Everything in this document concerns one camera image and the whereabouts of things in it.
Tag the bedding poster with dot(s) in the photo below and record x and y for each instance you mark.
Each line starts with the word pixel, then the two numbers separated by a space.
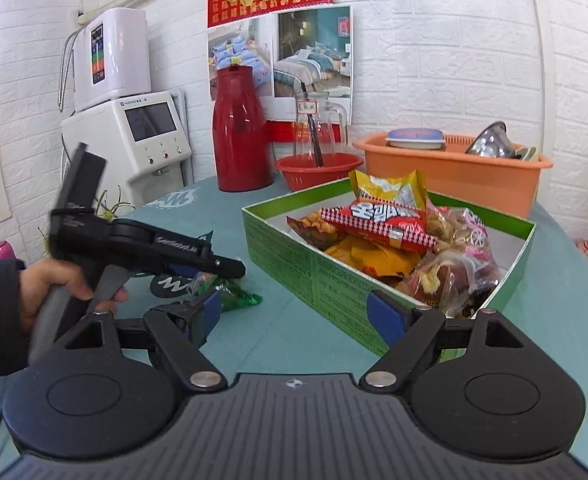
pixel 304 50

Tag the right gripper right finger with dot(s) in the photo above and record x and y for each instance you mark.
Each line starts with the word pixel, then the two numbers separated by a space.
pixel 410 334

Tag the red plastic basket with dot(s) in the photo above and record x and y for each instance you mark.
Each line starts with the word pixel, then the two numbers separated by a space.
pixel 301 171

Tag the orange plastic basin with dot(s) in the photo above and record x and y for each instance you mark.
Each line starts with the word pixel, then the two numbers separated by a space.
pixel 507 185

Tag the yellow egg cake bag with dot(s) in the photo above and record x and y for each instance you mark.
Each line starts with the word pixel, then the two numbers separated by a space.
pixel 409 190

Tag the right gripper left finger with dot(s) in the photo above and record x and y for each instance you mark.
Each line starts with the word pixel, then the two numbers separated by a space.
pixel 178 332

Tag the red peanut snack bag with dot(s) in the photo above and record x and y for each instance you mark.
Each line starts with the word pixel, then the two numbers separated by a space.
pixel 315 231

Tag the orange snack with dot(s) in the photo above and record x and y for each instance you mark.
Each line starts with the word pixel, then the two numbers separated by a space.
pixel 373 259

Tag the white water dispenser machine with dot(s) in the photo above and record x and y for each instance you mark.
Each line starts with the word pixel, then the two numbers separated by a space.
pixel 143 142

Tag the blue lidded container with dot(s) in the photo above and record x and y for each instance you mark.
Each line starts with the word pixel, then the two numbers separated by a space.
pixel 423 139

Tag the pink bean snack bag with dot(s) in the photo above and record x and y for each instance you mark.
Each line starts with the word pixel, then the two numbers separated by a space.
pixel 461 238

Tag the small green wrapped snack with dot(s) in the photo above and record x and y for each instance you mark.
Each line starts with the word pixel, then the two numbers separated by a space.
pixel 232 295

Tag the red thermos jug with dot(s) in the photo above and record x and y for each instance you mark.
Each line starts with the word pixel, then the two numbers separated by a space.
pixel 240 138

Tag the white water purifier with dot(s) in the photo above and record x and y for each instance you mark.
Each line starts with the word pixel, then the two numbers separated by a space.
pixel 106 59

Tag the red chip bag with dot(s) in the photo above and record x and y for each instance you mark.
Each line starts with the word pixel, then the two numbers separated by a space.
pixel 383 222

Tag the green cardboard box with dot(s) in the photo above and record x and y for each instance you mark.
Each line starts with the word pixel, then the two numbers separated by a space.
pixel 337 288

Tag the clear orange snack pack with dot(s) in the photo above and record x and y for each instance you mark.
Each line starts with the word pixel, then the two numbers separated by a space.
pixel 453 283

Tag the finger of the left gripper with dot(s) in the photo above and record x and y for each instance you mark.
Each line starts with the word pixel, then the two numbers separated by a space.
pixel 186 271
pixel 230 269

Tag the steel bowl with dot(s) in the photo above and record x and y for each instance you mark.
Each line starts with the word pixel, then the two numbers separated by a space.
pixel 492 142

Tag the clear glass pitcher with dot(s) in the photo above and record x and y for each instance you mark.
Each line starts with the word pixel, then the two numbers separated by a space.
pixel 320 127

